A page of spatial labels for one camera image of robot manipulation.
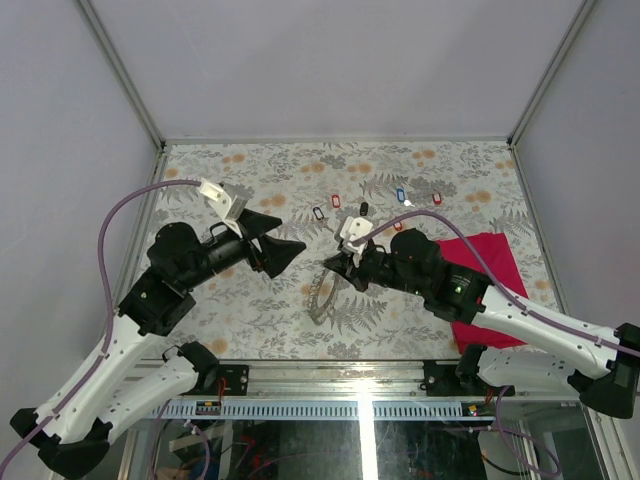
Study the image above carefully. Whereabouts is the red cloth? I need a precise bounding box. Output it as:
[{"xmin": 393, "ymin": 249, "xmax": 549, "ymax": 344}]
[{"xmin": 433, "ymin": 231, "xmax": 530, "ymax": 354}]

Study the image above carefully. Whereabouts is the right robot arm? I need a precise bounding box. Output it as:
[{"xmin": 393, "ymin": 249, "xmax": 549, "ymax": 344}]
[{"xmin": 324, "ymin": 229, "xmax": 639, "ymax": 419}]

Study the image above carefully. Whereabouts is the black key tag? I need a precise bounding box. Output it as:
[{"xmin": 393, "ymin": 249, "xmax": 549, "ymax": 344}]
[{"xmin": 312, "ymin": 207, "xmax": 329, "ymax": 230}]

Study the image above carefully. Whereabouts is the grey slotted cable duct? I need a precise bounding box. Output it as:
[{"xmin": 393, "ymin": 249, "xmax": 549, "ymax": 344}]
[{"xmin": 162, "ymin": 400, "xmax": 465, "ymax": 421}]

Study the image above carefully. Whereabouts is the aluminium mounting rail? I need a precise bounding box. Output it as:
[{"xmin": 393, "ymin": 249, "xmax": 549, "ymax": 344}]
[{"xmin": 119, "ymin": 357, "xmax": 614, "ymax": 401}]

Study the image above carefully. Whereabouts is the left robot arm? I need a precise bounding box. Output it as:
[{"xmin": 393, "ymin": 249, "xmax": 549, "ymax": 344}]
[{"xmin": 10, "ymin": 209, "xmax": 306, "ymax": 479}]

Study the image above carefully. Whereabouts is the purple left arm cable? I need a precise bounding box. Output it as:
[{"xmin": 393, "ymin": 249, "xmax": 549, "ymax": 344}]
[{"xmin": 0, "ymin": 179, "xmax": 202, "ymax": 467}]

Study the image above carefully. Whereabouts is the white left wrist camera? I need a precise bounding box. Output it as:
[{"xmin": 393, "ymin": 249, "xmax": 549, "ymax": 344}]
[{"xmin": 198, "ymin": 180, "xmax": 249, "ymax": 237}]

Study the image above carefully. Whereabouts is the right aluminium frame post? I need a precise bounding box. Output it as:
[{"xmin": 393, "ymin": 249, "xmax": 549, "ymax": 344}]
[{"xmin": 507, "ymin": 0, "xmax": 600, "ymax": 147}]

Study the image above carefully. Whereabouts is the left aluminium frame post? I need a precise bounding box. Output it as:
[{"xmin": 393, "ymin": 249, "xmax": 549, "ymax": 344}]
[{"xmin": 73, "ymin": 0, "xmax": 166, "ymax": 151}]

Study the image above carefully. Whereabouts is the large silver keyring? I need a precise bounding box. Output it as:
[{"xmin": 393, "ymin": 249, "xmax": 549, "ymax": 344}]
[{"xmin": 306, "ymin": 269, "xmax": 340, "ymax": 326}]

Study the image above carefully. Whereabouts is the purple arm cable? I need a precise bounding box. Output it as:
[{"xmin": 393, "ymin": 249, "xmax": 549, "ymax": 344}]
[
  {"xmin": 349, "ymin": 209, "xmax": 640, "ymax": 359},
  {"xmin": 0, "ymin": 179, "xmax": 202, "ymax": 467}
]

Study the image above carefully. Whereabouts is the aluminium frame post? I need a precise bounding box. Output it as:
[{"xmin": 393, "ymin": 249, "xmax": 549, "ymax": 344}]
[
  {"xmin": 73, "ymin": 0, "xmax": 166, "ymax": 151},
  {"xmin": 507, "ymin": 0, "xmax": 600, "ymax": 147}
]

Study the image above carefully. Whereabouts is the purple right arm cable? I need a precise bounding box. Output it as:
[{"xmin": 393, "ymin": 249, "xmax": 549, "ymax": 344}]
[{"xmin": 349, "ymin": 209, "xmax": 640, "ymax": 359}]

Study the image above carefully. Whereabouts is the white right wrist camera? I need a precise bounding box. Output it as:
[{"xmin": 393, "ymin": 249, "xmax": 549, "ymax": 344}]
[{"xmin": 336, "ymin": 216, "xmax": 373, "ymax": 267}]

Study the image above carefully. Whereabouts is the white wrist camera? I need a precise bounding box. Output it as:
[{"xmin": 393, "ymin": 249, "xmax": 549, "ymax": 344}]
[
  {"xmin": 198, "ymin": 180, "xmax": 249, "ymax": 237},
  {"xmin": 336, "ymin": 216, "xmax": 373, "ymax": 267}
]

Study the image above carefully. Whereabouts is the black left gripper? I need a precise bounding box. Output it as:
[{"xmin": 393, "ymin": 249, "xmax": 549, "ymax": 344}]
[{"xmin": 183, "ymin": 210, "xmax": 308, "ymax": 292}]

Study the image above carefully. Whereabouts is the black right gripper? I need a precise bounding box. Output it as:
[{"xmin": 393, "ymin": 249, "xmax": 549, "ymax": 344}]
[{"xmin": 324, "ymin": 241, "xmax": 428, "ymax": 297}]

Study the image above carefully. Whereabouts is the floral table mat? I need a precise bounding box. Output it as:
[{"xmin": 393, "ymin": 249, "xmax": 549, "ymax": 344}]
[{"xmin": 149, "ymin": 141, "xmax": 557, "ymax": 360}]

